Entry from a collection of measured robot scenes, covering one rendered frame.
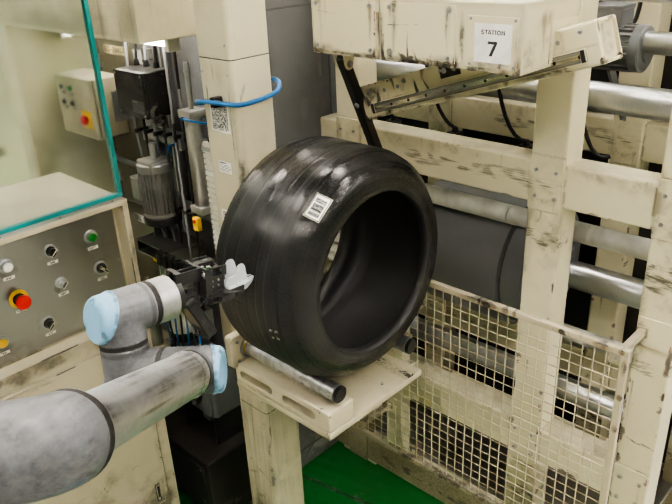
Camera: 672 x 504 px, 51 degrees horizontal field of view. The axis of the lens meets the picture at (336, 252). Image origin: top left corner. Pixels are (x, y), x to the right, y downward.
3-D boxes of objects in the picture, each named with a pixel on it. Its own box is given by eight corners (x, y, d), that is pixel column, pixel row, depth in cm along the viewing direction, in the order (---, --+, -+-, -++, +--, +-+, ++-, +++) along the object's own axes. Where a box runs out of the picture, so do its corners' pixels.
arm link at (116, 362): (158, 409, 132) (149, 347, 129) (99, 411, 134) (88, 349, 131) (174, 388, 141) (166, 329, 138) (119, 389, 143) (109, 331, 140)
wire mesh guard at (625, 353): (353, 429, 253) (346, 252, 224) (357, 427, 254) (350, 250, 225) (595, 566, 196) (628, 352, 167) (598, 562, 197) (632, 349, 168)
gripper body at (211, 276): (230, 263, 145) (180, 278, 137) (230, 302, 148) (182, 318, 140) (207, 253, 150) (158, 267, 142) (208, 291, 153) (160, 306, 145)
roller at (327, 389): (246, 335, 193) (256, 340, 197) (239, 350, 193) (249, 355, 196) (340, 384, 171) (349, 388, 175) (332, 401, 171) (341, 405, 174)
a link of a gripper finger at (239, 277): (261, 260, 153) (227, 270, 146) (261, 285, 155) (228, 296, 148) (252, 256, 155) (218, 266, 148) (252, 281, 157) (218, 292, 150)
